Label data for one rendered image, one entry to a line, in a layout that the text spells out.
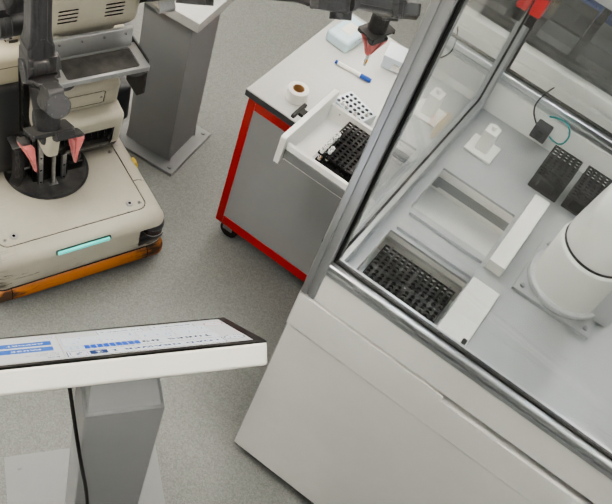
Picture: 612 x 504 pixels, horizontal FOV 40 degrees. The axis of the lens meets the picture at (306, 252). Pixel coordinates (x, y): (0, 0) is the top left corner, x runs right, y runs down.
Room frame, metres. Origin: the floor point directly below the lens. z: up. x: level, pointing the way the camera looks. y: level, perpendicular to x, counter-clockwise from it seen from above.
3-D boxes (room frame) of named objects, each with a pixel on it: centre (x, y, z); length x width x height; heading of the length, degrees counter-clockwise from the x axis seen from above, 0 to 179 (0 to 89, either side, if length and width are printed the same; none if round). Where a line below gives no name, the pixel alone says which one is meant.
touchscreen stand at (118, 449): (0.82, 0.26, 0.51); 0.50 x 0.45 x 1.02; 34
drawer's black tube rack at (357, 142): (1.80, -0.05, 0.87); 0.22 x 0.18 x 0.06; 74
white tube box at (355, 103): (2.10, 0.04, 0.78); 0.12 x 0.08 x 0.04; 59
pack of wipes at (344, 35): (2.46, 0.16, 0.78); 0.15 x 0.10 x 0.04; 160
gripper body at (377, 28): (2.14, 0.07, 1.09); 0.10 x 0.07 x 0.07; 147
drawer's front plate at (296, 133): (1.85, 0.14, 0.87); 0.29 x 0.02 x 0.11; 164
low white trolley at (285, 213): (2.24, 0.01, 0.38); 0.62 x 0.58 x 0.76; 164
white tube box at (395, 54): (2.43, -0.04, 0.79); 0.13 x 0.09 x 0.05; 89
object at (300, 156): (1.79, -0.06, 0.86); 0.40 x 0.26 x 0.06; 74
